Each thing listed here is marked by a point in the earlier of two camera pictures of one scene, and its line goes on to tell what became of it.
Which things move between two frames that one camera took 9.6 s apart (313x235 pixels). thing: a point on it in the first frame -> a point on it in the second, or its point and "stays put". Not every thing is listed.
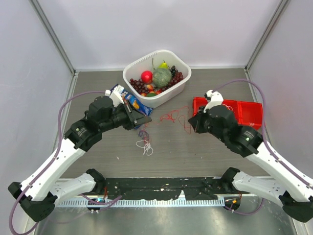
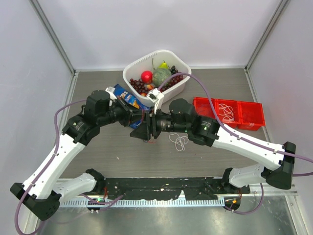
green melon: x=162 y=77 stays put
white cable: x=146 y=146 -> x=180 y=142
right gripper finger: x=194 y=121 -> x=141 y=132
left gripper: x=134 y=117 stays put
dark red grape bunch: x=139 y=86 stays put
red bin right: x=250 y=113 stays put
